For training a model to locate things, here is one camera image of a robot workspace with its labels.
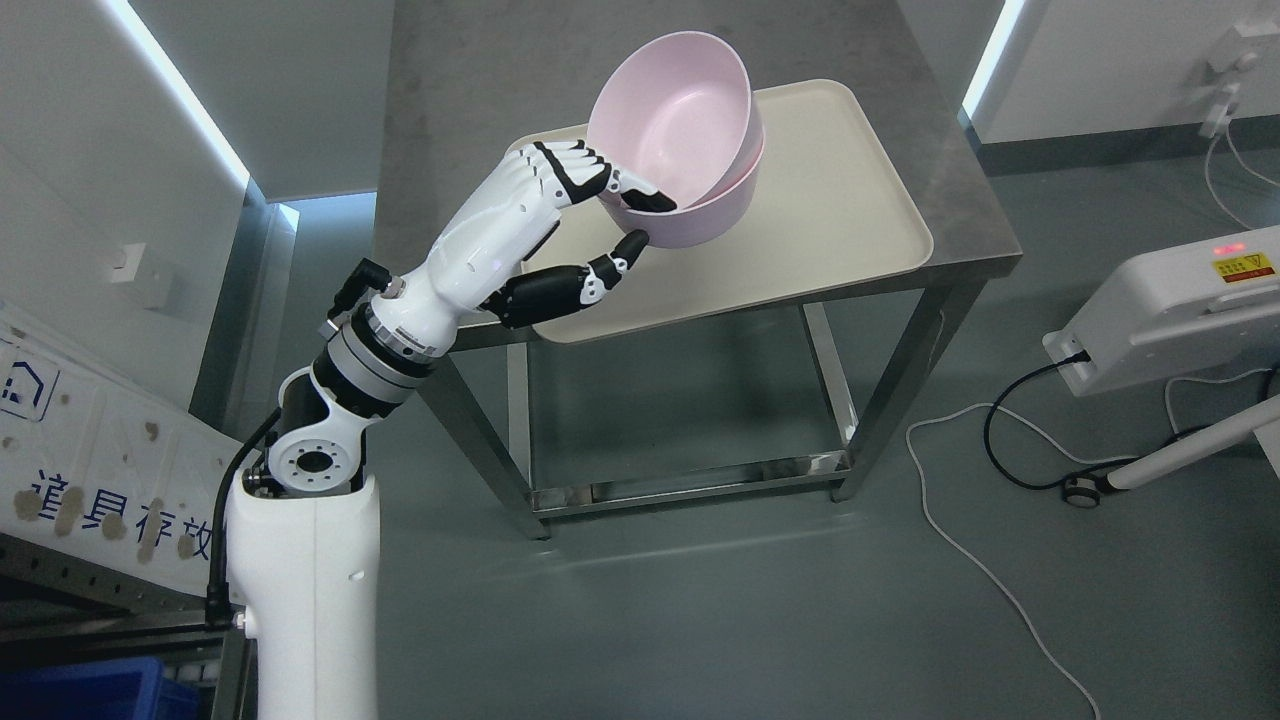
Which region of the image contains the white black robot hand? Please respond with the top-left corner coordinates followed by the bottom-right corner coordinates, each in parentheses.
top-left (372, 140), bottom-right (677, 357)

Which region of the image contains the pink bowl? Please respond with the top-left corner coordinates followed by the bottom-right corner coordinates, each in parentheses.
top-left (586, 31), bottom-right (765, 208)
top-left (600, 141), bottom-right (768, 249)

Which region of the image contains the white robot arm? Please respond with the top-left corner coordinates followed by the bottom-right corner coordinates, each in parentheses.
top-left (206, 261), bottom-right (492, 719)

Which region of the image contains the metal shelf rack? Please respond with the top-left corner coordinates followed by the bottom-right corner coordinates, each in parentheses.
top-left (1, 536), bottom-right (259, 719)

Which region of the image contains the stainless steel table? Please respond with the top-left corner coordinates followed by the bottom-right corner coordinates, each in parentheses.
top-left (374, 1), bottom-right (1021, 502)

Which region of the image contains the beige plastic tray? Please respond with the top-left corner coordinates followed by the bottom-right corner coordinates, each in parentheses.
top-left (524, 79), bottom-right (934, 345)

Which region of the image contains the white sign board with text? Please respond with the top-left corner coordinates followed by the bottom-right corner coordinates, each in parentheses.
top-left (1, 304), bottom-right (238, 596)

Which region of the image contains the blue bin lower left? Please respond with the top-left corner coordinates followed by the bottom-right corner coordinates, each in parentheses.
top-left (1, 657), bottom-right (200, 719)

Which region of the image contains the white machine with warning label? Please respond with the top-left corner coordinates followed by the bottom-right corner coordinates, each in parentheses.
top-left (1042, 225), bottom-right (1279, 397)

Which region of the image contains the white leg with caster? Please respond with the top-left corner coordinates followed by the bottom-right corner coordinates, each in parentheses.
top-left (1061, 396), bottom-right (1279, 509)

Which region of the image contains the white wall socket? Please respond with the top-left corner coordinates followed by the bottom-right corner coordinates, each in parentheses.
top-left (109, 243), bottom-right (150, 284)

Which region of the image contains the white floor cable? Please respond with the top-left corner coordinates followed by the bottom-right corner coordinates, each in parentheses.
top-left (905, 368), bottom-right (1280, 720)

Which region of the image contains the white wall plug adapter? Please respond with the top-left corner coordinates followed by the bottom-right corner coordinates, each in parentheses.
top-left (1198, 19), bottom-right (1279, 140)

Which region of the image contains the black power cable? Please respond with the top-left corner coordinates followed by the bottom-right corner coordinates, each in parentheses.
top-left (983, 350), bottom-right (1280, 493)

